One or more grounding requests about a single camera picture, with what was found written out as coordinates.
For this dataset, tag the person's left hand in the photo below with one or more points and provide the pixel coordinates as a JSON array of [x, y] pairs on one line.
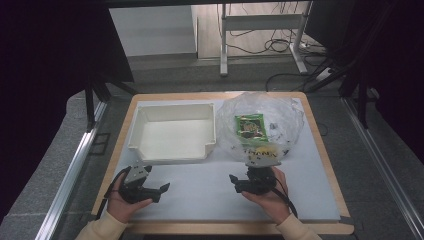
[[120, 208]]

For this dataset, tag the white metal desk frame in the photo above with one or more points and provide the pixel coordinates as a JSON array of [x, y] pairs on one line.
[[260, 21]]

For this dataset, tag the person's right hand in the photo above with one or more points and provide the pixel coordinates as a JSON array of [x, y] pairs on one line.
[[270, 205]]

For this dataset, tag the clear plastic bag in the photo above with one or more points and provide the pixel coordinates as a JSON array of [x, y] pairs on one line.
[[283, 113]]

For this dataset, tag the green snack packet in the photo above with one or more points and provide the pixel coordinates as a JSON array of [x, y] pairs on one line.
[[250, 126]]

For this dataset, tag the aluminium rail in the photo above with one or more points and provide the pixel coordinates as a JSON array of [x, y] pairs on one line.
[[383, 166], [71, 166]]

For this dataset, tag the black curtain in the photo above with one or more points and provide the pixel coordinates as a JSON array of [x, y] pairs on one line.
[[396, 66], [40, 83]]

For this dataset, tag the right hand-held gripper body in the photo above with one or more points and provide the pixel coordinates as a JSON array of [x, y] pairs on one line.
[[258, 183]]

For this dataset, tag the white plastic bin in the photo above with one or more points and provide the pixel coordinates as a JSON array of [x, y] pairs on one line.
[[173, 136]]

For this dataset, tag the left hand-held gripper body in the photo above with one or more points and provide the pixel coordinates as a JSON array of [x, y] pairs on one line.
[[135, 175]]

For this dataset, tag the black metal stand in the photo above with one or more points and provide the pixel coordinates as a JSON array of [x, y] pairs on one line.
[[90, 100], [361, 100]]

